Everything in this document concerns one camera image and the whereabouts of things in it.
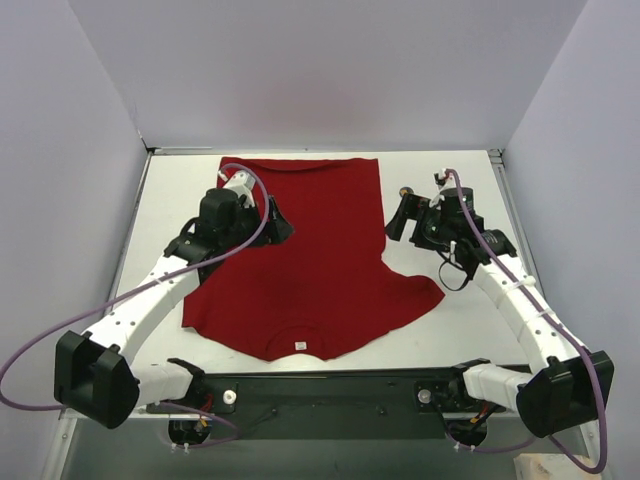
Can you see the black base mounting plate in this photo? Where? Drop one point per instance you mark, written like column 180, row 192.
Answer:
column 397, row 404

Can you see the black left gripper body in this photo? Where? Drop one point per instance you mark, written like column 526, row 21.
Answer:
column 273, row 226

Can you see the red t-shirt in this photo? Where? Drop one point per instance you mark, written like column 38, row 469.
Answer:
column 326, row 290

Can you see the beige tissue pack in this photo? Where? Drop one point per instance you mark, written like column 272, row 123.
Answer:
column 540, row 466

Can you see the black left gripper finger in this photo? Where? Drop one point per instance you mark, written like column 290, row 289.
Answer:
column 261, row 240
column 278, row 228

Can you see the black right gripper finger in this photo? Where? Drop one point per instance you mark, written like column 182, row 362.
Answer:
column 411, row 201
column 395, row 227

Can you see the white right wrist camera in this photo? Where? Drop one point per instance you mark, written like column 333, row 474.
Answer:
column 444, row 179

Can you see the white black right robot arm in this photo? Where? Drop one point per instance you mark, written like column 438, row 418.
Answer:
column 566, row 384

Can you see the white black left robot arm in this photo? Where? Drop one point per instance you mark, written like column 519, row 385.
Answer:
column 95, row 373

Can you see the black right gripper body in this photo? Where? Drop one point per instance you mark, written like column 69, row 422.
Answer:
column 406, row 215

